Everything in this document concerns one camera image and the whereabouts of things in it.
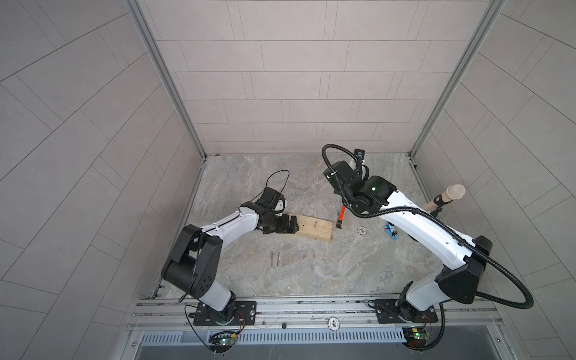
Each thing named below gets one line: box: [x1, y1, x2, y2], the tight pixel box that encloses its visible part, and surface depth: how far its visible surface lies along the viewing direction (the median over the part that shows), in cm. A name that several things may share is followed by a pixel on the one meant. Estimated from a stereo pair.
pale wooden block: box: [288, 213, 333, 242], surface depth 88 cm
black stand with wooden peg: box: [423, 183, 467, 217], surface depth 74 cm
